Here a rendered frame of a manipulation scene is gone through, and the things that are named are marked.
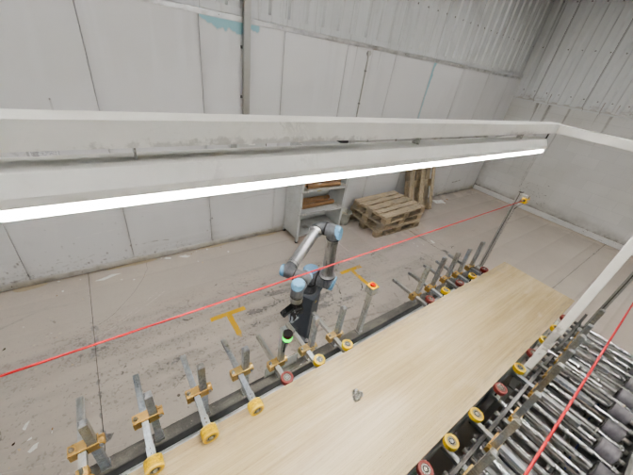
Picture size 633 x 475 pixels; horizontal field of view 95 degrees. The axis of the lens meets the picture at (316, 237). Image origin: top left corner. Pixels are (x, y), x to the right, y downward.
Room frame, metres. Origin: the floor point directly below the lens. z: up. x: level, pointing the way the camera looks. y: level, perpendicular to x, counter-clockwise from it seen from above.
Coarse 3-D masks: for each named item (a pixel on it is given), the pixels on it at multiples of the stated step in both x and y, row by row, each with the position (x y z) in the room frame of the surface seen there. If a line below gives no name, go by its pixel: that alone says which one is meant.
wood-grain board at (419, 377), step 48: (480, 288) 2.31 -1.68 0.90; (528, 288) 2.44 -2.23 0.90; (384, 336) 1.51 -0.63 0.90; (432, 336) 1.59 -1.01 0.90; (480, 336) 1.67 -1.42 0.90; (528, 336) 1.76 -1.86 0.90; (288, 384) 1.03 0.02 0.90; (336, 384) 1.08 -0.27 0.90; (384, 384) 1.13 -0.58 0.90; (432, 384) 1.19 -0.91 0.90; (480, 384) 1.25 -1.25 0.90; (240, 432) 0.73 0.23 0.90; (288, 432) 0.77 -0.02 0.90; (336, 432) 0.81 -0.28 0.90; (384, 432) 0.85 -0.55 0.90; (432, 432) 0.89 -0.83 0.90
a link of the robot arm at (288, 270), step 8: (312, 224) 2.12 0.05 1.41; (320, 224) 2.10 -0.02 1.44; (312, 232) 2.01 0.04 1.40; (320, 232) 2.06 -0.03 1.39; (304, 240) 1.91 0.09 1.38; (312, 240) 1.93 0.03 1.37; (304, 248) 1.83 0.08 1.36; (296, 256) 1.73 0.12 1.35; (304, 256) 1.79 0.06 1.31; (288, 264) 1.64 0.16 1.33; (296, 264) 1.67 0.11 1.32; (280, 272) 1.59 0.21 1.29; (288, 272) 1.58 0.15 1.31
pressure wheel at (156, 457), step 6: (150, 456) 0.54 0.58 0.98; (156, 456) 0.55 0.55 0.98; (162, 456) 0.56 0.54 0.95; (144, 462) 0.52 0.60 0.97; (150, 462) 0.52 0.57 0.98; (156, 462) 0.52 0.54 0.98; (162, 462) 0.53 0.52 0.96; (144, 468) 0.50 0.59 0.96; (150, 468) 0.50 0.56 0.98; (156, 468) 0.51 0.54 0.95; (162, 468) 0.52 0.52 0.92; (150, 474) 0.49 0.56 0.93
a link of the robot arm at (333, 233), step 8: (328, 224) 2.11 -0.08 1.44; (328, 232) 2.07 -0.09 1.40; (336, 232) 2.05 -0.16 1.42; (328, 240) 2.08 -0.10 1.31; (336, 240) 2.07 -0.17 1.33; (328, 248) 2.09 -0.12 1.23; (336, 248) 2.10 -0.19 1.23; (328, 256) 2.09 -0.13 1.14; (328, 264) 2.10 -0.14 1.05; (320, 272) 2.17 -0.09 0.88; (328, 272) 2.12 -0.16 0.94; (320, 280) 2.14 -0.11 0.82; (328, 280) 2.11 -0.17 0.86; (328, 288) 2.11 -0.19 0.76
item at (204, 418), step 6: (186, 360) 1.03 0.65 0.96; (186, 366) 1.00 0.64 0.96; (186, 372) 0.96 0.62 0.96; (192, 378) 0.93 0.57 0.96; (192, 384) 0.90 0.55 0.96; (198, 396) 0.84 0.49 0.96; (198, 402) 0.81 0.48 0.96; (198, 408) 0.78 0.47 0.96; (204, 408) 0.79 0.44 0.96; (204, 414) 0.76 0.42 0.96; (204, 420) 0.73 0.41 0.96
